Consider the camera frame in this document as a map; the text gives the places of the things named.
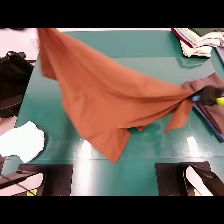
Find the pale pink garment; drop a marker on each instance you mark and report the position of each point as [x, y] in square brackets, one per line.
[16, 41]

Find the brown garment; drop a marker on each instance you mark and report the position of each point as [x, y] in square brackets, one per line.
[216, 115]

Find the orange T-shirt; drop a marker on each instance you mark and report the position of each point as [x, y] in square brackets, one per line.
[100, 93]

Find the black garment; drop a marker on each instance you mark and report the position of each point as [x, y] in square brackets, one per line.
[13, 83]

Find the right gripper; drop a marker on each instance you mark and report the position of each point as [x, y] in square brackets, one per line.
[210, 95]

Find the dark red garment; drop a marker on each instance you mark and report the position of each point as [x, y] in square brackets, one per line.
[181, 37]

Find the purple garment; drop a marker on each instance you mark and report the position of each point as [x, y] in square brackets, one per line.
[213, 128]

